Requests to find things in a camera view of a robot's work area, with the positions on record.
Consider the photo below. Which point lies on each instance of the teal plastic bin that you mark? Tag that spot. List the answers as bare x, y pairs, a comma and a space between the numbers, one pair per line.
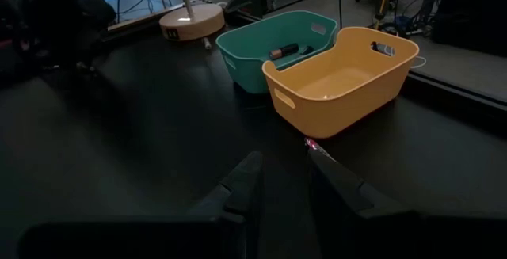
257, 45

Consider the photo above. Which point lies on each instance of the white shade table lamp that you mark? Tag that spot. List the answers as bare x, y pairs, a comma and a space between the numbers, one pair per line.
192, 21

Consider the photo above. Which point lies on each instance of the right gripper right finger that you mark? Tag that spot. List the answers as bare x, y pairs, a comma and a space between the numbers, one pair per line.
340, 183

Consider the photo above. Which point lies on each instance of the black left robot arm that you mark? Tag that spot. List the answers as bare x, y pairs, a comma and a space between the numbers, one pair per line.
47, 13

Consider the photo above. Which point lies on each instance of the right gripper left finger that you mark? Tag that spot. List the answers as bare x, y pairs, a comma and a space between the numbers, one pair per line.
241, 187

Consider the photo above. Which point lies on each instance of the small slim battery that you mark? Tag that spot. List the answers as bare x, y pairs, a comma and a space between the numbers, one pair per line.
315, 145
207, 43

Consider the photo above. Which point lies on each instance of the black computer tower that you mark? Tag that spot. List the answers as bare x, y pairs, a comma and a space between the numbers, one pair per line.
471, 9

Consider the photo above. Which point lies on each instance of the copper top black battery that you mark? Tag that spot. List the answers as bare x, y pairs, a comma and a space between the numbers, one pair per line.
283, 51
307, 50

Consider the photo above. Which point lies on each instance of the yellow plastic bin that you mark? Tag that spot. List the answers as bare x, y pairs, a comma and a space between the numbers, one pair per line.
336, 88

